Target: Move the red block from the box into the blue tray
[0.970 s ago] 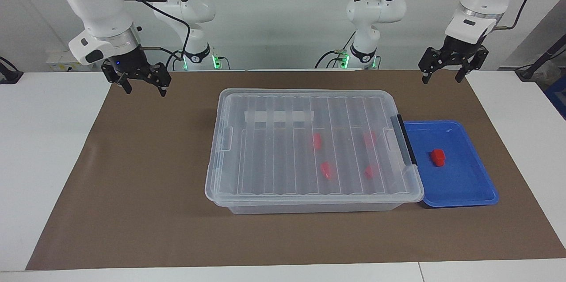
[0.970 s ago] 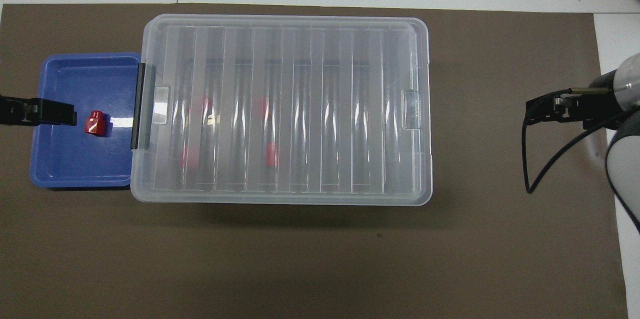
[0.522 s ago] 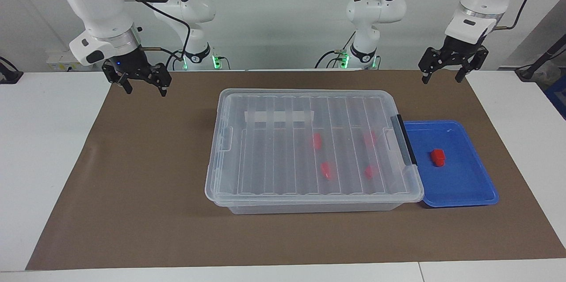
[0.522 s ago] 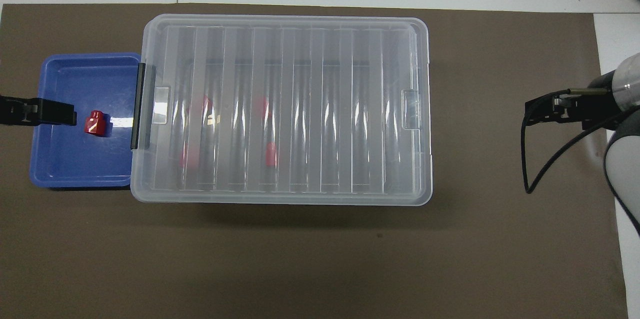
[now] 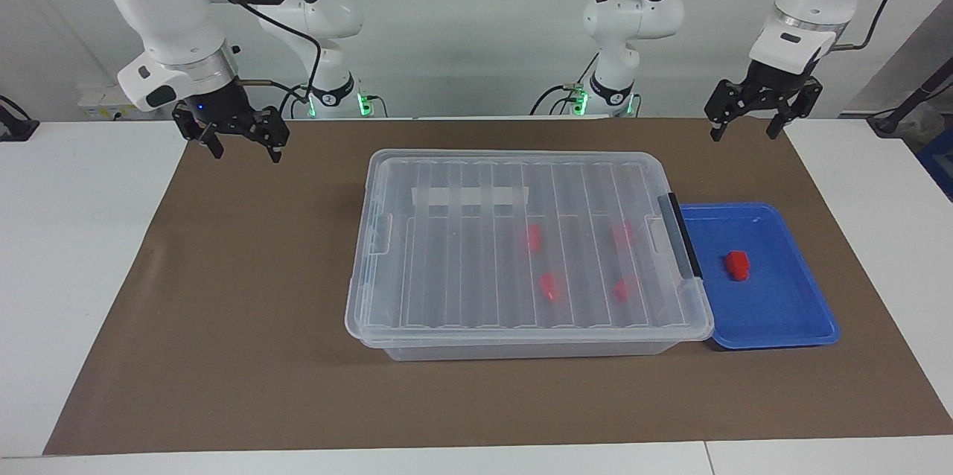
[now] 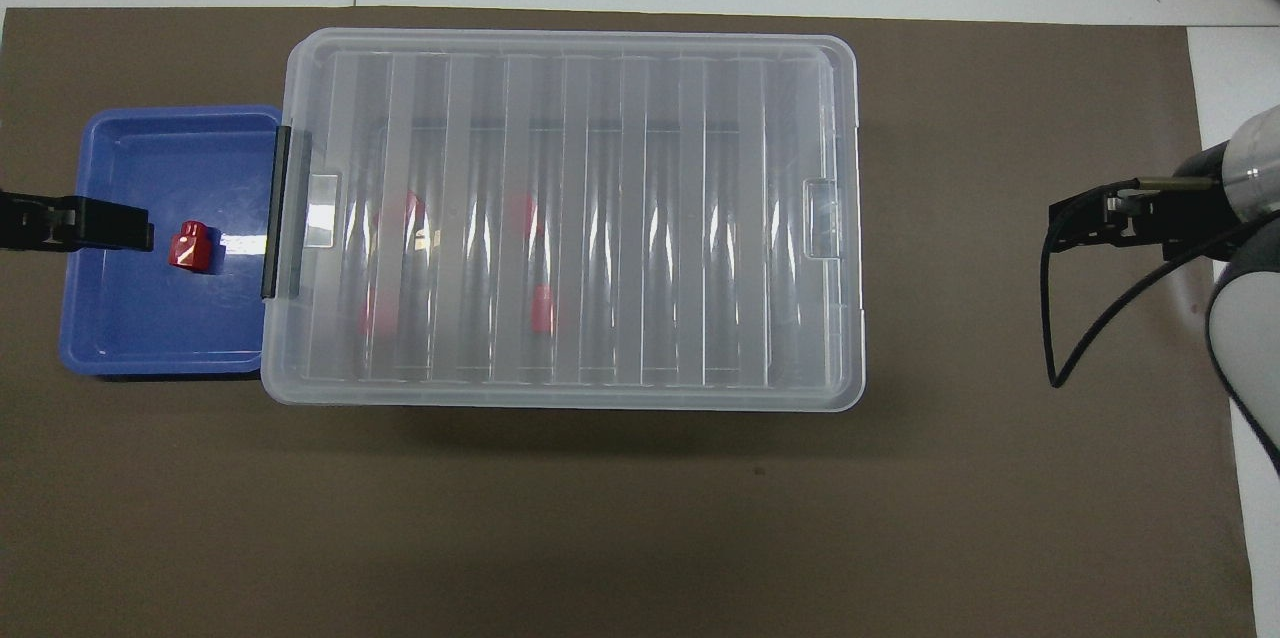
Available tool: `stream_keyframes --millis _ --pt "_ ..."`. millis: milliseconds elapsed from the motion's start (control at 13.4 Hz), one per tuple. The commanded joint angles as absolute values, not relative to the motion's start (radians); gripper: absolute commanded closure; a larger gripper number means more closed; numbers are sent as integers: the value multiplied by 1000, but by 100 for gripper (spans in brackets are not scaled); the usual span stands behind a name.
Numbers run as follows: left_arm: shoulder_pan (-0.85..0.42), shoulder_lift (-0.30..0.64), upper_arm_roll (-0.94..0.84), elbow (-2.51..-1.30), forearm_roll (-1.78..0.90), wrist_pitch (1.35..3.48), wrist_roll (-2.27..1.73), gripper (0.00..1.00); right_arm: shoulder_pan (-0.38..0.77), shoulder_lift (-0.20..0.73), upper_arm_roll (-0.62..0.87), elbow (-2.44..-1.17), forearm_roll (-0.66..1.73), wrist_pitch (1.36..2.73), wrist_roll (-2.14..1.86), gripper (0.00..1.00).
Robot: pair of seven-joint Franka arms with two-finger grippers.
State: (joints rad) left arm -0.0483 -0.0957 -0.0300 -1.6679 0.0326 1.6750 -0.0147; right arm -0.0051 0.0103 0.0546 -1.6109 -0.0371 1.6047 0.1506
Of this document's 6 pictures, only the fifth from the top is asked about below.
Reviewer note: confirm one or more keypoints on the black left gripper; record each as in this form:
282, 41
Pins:
770, 88

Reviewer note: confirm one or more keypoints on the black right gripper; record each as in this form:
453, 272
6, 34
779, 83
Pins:
223, 110

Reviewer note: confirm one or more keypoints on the red block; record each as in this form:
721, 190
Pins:
622, 234
624, 289
549, 287
738, 266
533, 237

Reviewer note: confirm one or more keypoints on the clear plastic box lid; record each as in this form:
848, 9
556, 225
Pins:
484, 274

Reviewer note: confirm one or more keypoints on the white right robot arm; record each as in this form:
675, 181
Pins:
164, 6

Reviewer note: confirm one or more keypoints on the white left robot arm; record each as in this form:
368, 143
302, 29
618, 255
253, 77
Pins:
633, 21

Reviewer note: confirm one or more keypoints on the blue plastic tray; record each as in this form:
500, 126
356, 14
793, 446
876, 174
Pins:
774, 311

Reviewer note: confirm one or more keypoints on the clear plastic storage box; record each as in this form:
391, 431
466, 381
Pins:
521, 352

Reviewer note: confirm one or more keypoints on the black stand pole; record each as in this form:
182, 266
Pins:
923, 88

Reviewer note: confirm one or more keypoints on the grey crumpled bag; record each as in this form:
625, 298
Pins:
923, 121

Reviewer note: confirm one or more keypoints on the blue crate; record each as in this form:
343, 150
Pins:
939, 170

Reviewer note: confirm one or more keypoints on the brown table mat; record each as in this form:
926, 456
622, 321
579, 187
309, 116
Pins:
223, 348

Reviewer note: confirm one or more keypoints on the white wall socket box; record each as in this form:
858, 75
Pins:
100, 106

